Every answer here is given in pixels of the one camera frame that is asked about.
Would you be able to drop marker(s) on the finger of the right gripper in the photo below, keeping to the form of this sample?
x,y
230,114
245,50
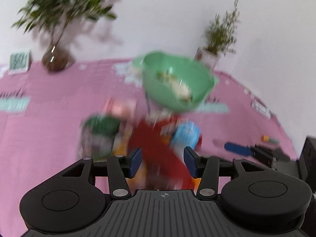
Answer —
x,y
238,149

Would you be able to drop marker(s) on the long red snack pack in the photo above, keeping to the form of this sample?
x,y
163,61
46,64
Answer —
x,y
162,168

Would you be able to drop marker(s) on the broadleaf plant in glass vase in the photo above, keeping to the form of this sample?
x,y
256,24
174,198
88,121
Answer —
x,y
53,17

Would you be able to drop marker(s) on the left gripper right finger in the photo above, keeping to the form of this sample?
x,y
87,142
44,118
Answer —
x,y
208,169

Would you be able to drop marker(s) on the clear plastic box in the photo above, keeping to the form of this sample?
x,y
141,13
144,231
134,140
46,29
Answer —
x,y
261,108

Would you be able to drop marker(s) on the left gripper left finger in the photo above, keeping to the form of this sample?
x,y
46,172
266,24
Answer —
x,y
117,168

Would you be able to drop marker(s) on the orange green marker far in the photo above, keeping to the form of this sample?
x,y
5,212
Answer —
x,y
268,139

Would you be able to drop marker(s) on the yellow green snack bag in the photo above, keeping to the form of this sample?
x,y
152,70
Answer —
x,y
97,136

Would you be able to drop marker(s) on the green plastic bowl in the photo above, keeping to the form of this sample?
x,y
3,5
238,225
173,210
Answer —
x,y
174,82

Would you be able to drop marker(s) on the red white patterned snack bag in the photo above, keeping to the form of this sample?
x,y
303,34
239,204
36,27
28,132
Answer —
x,y
158,118

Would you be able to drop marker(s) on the thin-leaf plant in glass jar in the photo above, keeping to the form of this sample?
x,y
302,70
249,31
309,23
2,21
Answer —
x,y
220,37

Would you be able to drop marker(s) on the white digital clock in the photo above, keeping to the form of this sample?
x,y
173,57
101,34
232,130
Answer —
x,y
19,62

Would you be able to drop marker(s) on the blue round-top snack pouch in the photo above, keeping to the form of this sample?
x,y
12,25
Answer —
x,y
186,135

